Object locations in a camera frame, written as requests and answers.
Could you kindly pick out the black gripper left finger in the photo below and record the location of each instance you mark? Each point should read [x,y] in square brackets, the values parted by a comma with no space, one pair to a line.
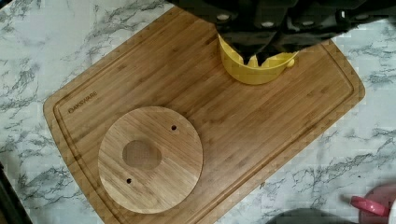
[235,21]

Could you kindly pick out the round wooden lid with knob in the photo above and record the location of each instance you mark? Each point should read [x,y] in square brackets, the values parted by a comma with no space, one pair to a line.
[150,159]

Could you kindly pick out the pink mug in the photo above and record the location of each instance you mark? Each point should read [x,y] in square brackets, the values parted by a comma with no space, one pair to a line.
[377,206]

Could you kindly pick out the yellow plastic cup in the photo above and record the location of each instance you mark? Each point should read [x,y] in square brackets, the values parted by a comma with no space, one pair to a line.
[252,73]

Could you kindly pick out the bamboo cutting board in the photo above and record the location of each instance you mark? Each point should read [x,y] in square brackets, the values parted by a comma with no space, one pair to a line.
[247,132]

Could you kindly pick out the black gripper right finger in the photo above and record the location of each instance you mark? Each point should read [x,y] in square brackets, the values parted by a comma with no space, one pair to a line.
[300,24]

